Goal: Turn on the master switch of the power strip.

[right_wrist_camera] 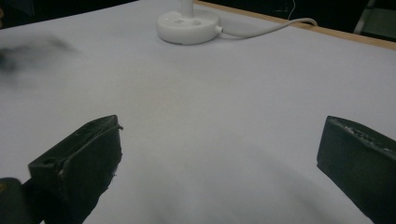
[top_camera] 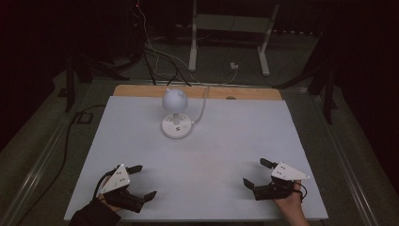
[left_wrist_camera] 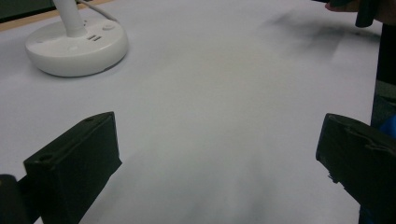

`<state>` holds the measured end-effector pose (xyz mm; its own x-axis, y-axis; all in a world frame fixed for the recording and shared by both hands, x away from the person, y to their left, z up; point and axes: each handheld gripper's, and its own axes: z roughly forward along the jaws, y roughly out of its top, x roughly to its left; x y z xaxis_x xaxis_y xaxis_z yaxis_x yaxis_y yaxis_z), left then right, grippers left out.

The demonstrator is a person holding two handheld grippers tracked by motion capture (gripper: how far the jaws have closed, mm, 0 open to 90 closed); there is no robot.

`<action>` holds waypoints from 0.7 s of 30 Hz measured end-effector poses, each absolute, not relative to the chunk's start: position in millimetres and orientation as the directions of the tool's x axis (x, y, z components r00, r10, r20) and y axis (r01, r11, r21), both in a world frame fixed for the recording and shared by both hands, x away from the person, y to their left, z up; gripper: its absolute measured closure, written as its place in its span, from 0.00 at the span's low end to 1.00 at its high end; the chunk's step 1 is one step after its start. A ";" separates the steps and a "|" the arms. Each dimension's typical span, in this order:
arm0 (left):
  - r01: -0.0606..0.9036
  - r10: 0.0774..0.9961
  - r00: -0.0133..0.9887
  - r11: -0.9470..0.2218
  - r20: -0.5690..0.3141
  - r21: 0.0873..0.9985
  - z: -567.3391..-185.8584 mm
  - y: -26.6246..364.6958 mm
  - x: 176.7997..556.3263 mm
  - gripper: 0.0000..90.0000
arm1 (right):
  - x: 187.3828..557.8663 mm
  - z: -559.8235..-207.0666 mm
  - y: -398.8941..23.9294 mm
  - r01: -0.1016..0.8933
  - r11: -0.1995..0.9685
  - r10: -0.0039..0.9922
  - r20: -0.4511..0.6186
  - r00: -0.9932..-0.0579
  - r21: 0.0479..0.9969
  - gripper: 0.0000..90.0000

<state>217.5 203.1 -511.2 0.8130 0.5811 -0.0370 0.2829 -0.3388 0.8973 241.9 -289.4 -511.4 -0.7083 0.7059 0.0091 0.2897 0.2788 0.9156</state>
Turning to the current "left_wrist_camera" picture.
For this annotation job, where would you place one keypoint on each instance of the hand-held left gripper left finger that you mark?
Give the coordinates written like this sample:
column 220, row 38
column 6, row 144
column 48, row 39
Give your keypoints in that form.
column 74, row 168

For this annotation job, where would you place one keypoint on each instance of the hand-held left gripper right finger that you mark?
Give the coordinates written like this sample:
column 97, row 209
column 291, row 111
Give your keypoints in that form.
column 361, row 161

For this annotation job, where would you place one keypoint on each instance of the white round lamp base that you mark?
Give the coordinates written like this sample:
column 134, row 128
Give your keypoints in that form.
column 77, row 46

